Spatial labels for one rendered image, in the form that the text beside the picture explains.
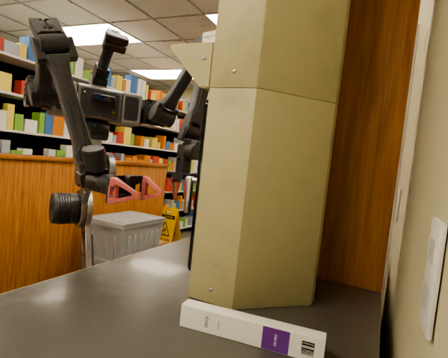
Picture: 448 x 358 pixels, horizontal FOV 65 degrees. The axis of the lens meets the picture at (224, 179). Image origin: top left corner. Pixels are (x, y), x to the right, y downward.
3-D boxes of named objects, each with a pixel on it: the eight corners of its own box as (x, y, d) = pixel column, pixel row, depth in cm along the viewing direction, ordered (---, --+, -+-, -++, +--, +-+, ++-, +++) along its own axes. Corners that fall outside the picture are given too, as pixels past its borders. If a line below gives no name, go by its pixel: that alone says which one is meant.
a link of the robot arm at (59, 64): (69, 41, 105) (29, 42, 99) (72, 33, 100) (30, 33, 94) (109, 179, 107) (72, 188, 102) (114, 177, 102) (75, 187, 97)
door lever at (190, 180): (199, 216, 82) (205, 215, 85) (203, 176, 82) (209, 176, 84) (180, 212, 84) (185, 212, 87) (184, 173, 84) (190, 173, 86)
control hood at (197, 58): (257, 112, 106) (262, 79, 105) (209, 87, 76) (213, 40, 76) (223, 111, 111) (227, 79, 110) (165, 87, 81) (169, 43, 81)
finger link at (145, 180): (168, 180, 94) (141, 174, 99) (151, 181, 88) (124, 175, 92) (165, 204, 95) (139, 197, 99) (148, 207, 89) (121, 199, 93)
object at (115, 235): (163, 251, 336) (167, 217, 334) (120, 265, 281) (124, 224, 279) (129, 242, 353) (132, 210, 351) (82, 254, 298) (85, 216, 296)
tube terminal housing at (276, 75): (323, 284, 98) (358, 4, 94) (296, 329, 68) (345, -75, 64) (240, 264, 108) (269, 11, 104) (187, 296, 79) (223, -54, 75)
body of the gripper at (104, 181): (140, 175, 96) (120, 171, 99) (113, 177, 87) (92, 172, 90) (137, 199, 97) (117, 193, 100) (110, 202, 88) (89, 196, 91)
